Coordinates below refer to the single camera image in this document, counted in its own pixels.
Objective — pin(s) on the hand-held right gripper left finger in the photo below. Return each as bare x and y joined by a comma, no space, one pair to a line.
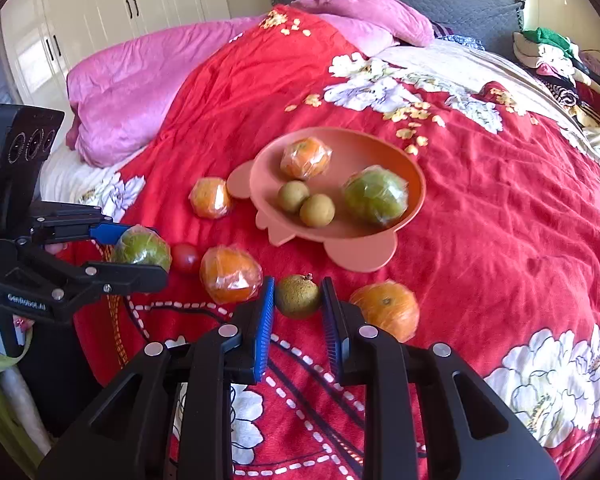
265,325

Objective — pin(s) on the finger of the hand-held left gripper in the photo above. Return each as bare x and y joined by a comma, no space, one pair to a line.
107,232
130,277

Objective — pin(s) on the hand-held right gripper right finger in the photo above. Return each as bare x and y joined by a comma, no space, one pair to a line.
330,330

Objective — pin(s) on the green orange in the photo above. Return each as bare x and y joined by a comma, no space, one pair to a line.
375,197
141,252

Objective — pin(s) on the brown longan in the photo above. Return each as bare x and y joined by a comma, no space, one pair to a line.
316,210
298,296
293,196

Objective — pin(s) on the small red tomato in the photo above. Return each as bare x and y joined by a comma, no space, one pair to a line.
185,258

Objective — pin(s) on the pink plastic plate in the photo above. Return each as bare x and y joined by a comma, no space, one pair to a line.
340,230

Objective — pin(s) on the person's left hand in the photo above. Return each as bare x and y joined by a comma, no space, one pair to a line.
55,249

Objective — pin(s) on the pink quilt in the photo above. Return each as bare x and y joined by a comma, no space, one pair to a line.
140,85

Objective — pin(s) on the red floral quilt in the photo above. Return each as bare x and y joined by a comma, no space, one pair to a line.
480,235

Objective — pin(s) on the green cloth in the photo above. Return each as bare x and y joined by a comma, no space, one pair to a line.
0,400

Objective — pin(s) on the cream wardrobe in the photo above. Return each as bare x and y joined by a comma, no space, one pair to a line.
110,5

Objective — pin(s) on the beige bedsheet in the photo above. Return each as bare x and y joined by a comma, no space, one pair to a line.
470,65

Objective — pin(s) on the dark striped pillow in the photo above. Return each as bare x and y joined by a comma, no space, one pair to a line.
450,35

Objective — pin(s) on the pile of folded clothes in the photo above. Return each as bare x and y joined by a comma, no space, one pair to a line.
560,65

